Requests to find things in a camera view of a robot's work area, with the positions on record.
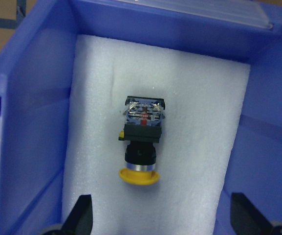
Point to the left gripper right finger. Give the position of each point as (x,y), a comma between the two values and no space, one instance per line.
(245,218)

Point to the left blue plastic bin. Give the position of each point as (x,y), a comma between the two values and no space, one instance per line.
(35,78)

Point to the white foam pad left bin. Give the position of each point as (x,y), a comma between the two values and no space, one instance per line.
(203,97)

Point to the yellow mushroom push button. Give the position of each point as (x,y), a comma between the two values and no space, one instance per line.
(142,128)

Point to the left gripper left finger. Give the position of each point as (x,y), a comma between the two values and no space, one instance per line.
(79,221)

